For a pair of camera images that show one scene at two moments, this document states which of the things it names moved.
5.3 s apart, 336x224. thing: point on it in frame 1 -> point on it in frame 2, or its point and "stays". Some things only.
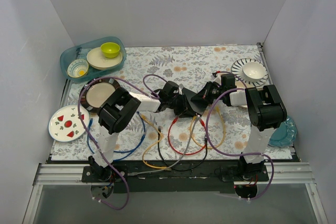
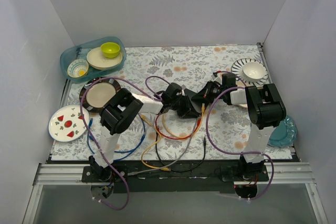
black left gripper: x=181 y=103 stays
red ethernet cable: x=205 y=129 -> x=176 y=138
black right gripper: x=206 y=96 stays
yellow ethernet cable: x=144 y=117 stays
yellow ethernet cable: x=224 y=134 -> x=203 y=107
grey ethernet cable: x=174 y=165 stays
